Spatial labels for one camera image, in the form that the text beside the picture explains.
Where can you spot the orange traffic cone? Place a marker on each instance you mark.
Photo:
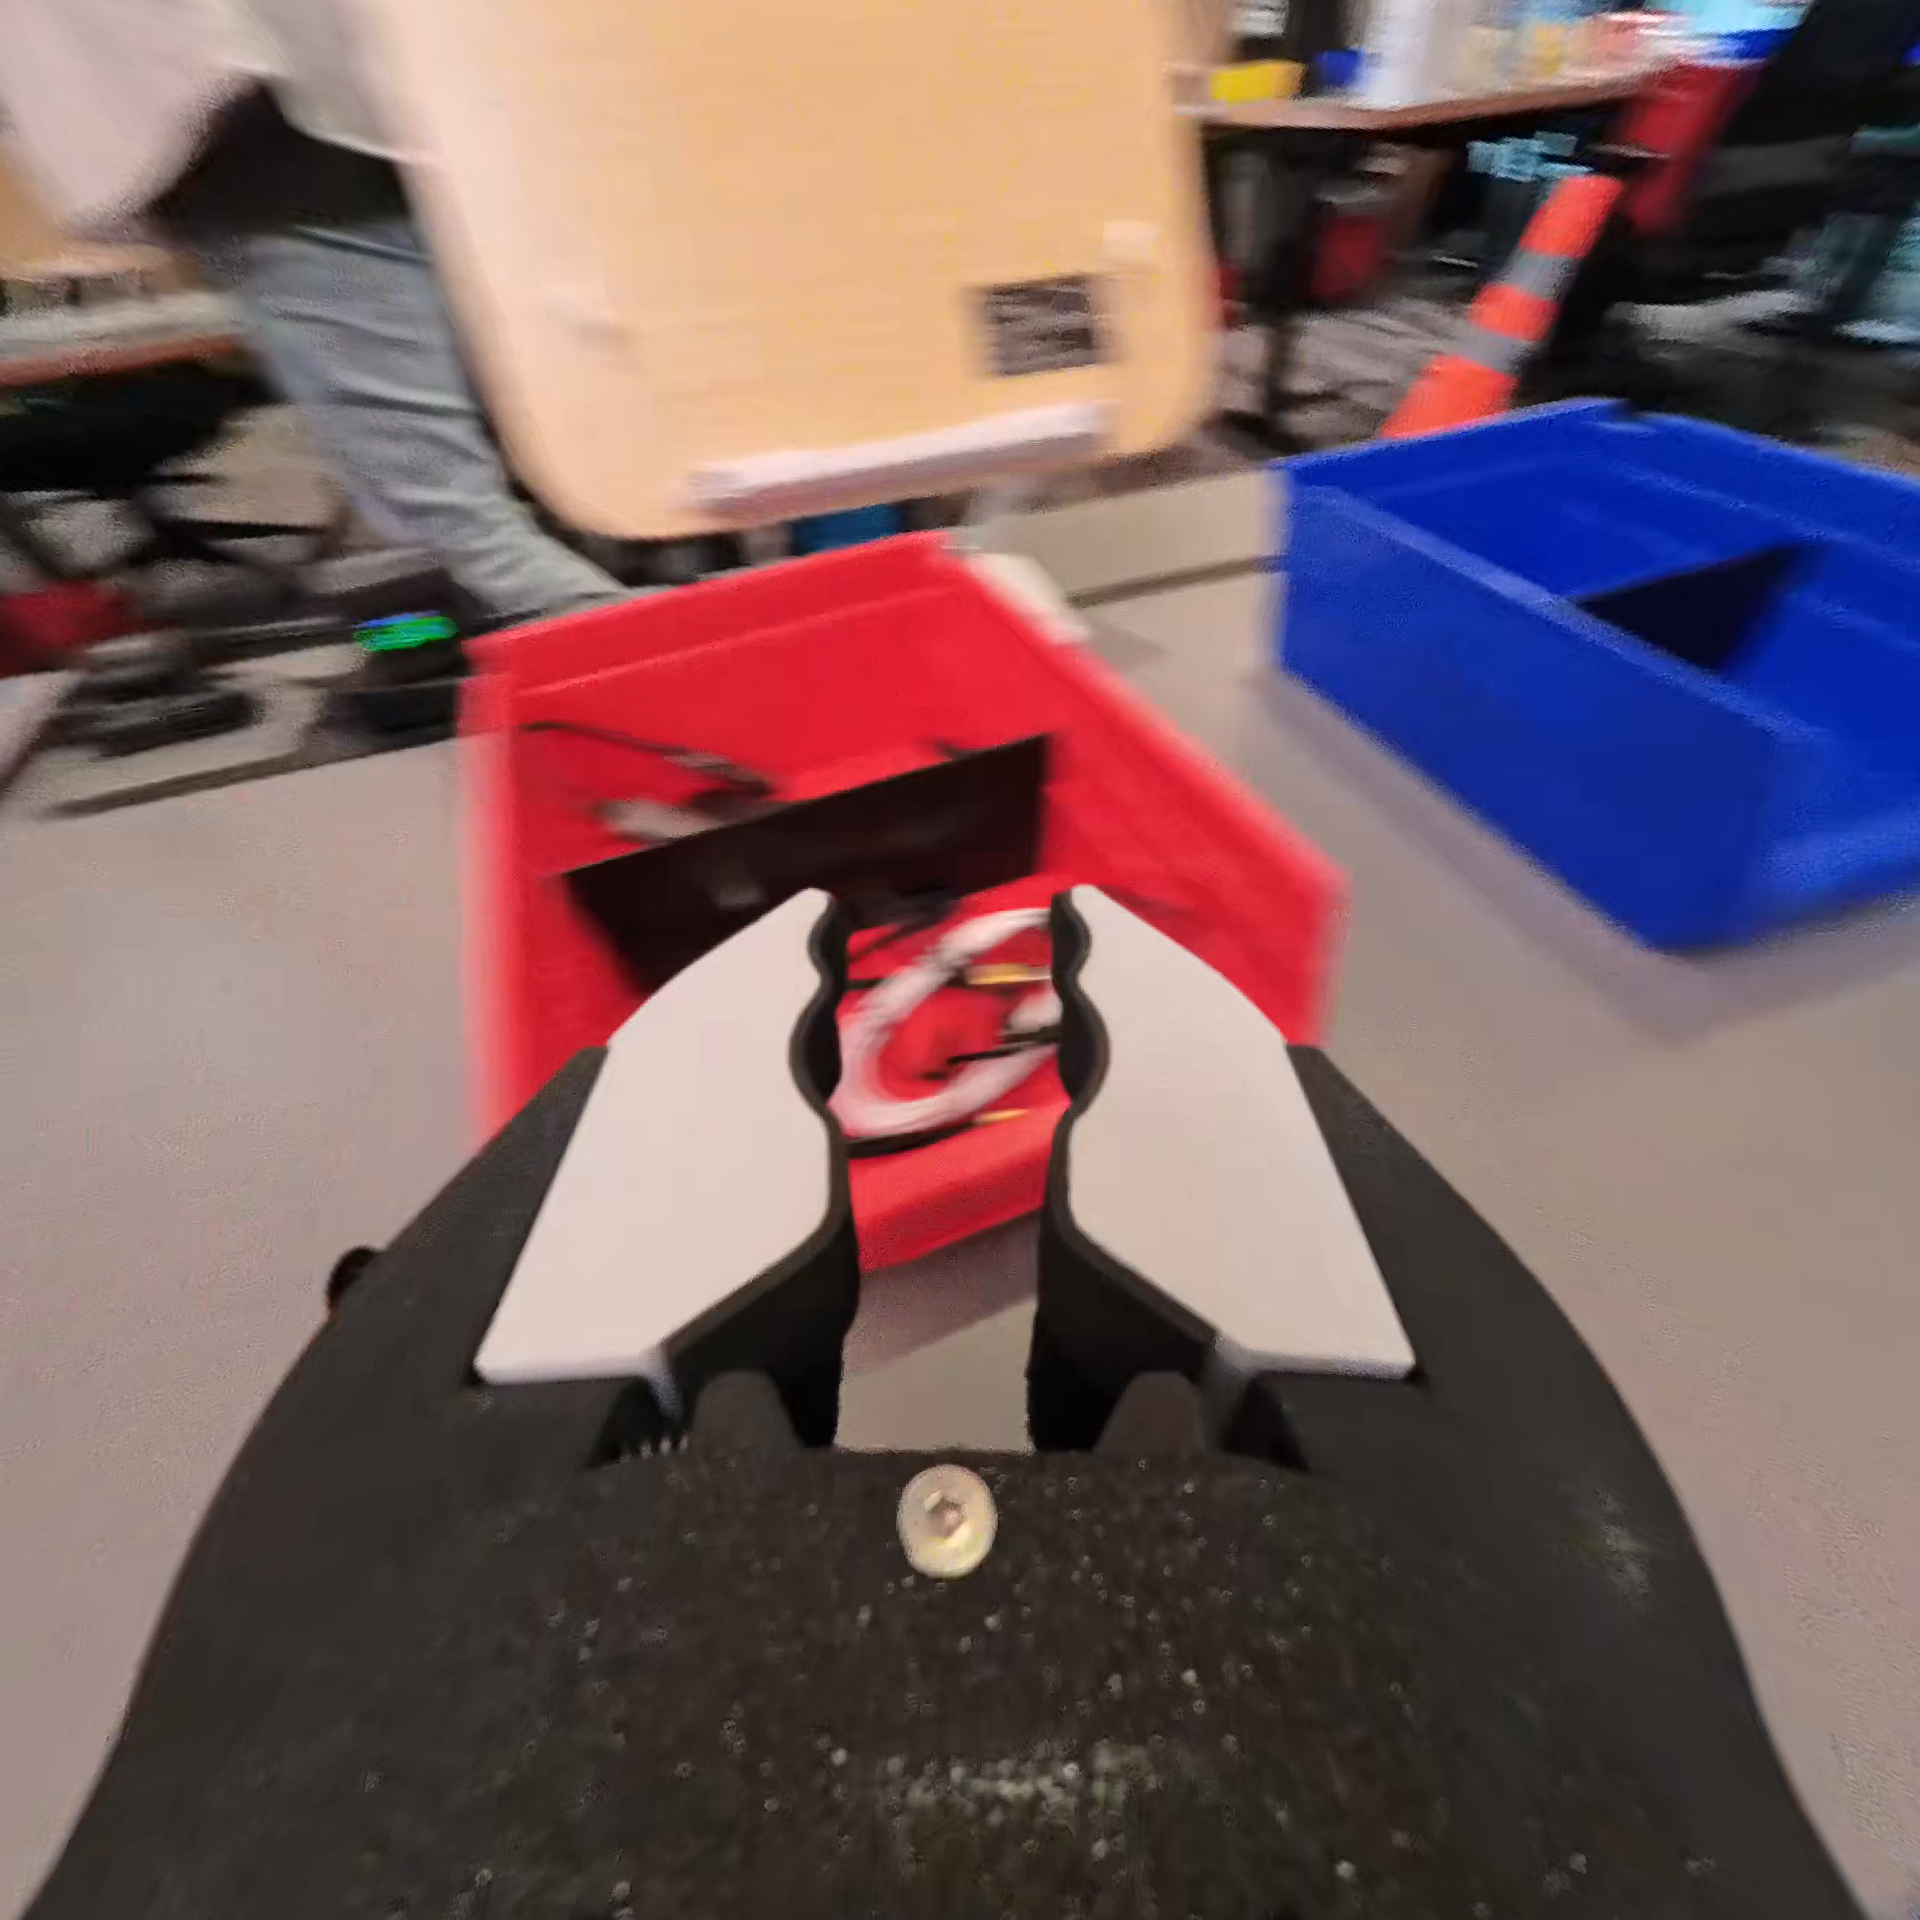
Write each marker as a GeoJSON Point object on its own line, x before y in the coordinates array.
{"type": "Point", "coordinates": [1516, 301]}

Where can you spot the wooden background table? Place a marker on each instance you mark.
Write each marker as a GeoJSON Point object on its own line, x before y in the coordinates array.
{"type": "Point", "coordinates": [1410, 105]}

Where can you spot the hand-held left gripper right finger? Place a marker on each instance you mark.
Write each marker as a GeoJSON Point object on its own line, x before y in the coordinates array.
{"type": "Point", "coordinates": [1214, 1184]}

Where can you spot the large blue plastic bin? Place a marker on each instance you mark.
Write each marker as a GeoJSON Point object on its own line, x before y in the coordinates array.
{"type": "Point", "coordinates": [1499, 705]}

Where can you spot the red plastic bin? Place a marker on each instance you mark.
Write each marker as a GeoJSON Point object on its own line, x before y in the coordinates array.
{"type": "Point", "coordinates": [1171, 840]}

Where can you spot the black bin divider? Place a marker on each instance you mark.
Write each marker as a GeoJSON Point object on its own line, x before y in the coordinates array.
{"type": "Point", "coordinates": [901, 826]}
{"type": "Point", "coordinates": [1694, 609]}

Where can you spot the grey desk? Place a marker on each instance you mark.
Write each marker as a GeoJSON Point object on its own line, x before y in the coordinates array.
{"type": "Point", "coordinates": [224, 1050]}

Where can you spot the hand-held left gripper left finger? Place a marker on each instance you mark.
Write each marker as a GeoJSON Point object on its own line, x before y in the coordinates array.
{"type": "Point", "coordinates": [675, 1184]}

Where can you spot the green lit device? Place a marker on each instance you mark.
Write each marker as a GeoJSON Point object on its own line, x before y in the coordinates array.
{"type": "Point", "coordinates": [405, 632]}

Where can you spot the tan wooden chair back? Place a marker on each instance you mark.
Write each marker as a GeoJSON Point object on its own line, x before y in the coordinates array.
{"type": "Point", "coordinates": [780, 224]}

